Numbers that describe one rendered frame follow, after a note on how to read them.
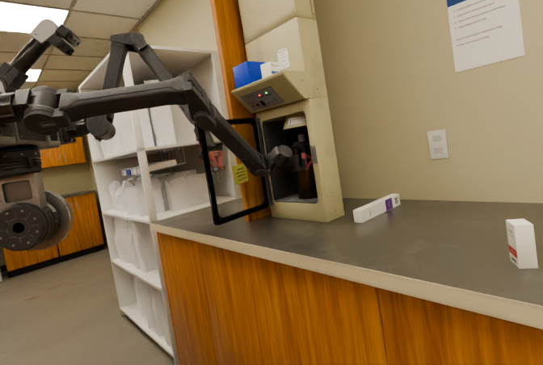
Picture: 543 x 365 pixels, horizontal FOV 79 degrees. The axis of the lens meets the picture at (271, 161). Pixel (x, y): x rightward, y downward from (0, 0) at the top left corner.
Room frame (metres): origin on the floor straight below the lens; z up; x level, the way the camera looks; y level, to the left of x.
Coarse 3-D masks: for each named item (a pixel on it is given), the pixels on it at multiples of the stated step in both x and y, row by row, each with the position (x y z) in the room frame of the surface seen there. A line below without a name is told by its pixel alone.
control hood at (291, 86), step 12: (288, 72) 1.17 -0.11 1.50; (300, 72) 1.21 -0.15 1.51; (252, 84) 1.28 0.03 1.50; (264, 84) 1.24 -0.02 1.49; (276, 84) 1.21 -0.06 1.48; (288, 84) 1.18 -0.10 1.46; (300, 84) 1.20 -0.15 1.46; (240, 96) 1.38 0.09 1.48; (288, 96) 1.24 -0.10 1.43; (300, 96) 1.21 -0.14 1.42; (264, 108) 1.37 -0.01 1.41
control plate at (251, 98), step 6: (258, 90) 1.29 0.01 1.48; (264, 90) 1.27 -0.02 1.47; (270, 90) 1.26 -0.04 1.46; (246, 96) 1.36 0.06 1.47; (252, 96) 1.34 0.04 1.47; (258, 96) 1.32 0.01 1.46; (264, 96) 1.30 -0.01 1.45; (270, 96) 1.29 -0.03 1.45; (276, 96) 1.27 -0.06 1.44; (246, 102) 1.39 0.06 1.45; (252, 102) 1.37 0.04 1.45; (258, 102) 1.36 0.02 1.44; (264, 102) 1.34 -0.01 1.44; (270, 102) 1.32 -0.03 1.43; (276, 102) 1.30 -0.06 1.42; (282, 102) 1.28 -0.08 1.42; (252, 108) 1.41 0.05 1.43; (258, 108) 1.39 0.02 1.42
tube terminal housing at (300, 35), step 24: (288, 24) 1.26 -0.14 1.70; (312, 24) 1.28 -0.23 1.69; (264, 48) 1.38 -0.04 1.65; (288, 48) 1.27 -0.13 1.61; (312, 48) 1.27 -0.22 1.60; (312, 72) 1.25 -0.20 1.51; (312, 96) 1.24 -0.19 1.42; (264, 120) 1.44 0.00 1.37; (312, 120) 1.23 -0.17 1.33; (264, 144) 1.45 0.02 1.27; (312, 144) 1.24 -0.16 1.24; (336, 168) 1.29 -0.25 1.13; (336, 192) 1.28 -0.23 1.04; (288, 216) 1.38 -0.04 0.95; (312, 216) 1.28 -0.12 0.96; (336, 216) 1.26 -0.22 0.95
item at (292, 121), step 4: (288, 116) 1.36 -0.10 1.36; (292, 116) 1.35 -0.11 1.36; (296, 116) 1.33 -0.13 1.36; (300, 116) 1.33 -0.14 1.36; (304, 116) 1.32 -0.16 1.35; (288, 120) 1.35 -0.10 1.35; (292, 120) 1.34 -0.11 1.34; (296, 120) 1.33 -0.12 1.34; (300, 120) 1.32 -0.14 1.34; (304, 120) 1.32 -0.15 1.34; (284, 124) 1.38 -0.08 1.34; (288, 124) 1.34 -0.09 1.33; (292, 124) 1.33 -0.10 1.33; (296, 124) 1.32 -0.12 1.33; (300, 124) 1.31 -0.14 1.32; (304, 124) 1.31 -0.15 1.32; (284, 128) 1.36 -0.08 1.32; (288, 128) 1.45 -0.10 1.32; (292, 128) 1.47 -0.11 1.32
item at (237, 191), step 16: (240, 128) 1.38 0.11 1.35; (208, 144) 1.25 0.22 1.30; (224, 160) 1.29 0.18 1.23; (240, 160) 1.35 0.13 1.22; (224, 176) 1.28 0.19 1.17; (240, 176) 1.34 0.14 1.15; (208, 192) 1.23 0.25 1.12; (224, 192) 1.27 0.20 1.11; (240, 192) 1.33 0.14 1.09; (256, 192) 1.40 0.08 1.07; (224, 208) 1.26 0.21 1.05; (240, 208) 1.32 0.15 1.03
